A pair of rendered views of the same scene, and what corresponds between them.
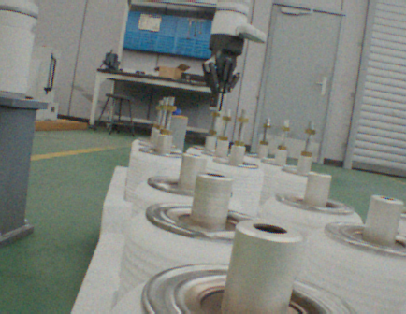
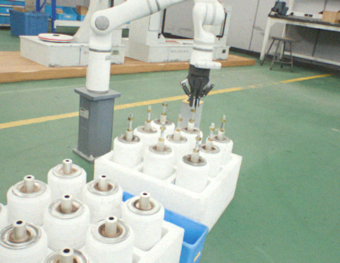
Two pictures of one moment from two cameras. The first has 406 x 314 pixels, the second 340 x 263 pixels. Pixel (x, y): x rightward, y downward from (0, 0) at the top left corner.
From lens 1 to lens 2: 0.74 m
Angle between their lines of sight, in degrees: 38
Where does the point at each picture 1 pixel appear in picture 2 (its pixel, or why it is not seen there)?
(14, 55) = (97, 73)
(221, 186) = (26, 181)
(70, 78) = (252, 19)
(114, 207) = (97, 162)
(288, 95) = not seen: outside the picture
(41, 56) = not seen: hidden behind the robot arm
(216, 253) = (12, 198)
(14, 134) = (97, 112)
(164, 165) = (120, 147)
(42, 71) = not seen: hidden behind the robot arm
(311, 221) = (84, 194)
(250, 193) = (157, 166)
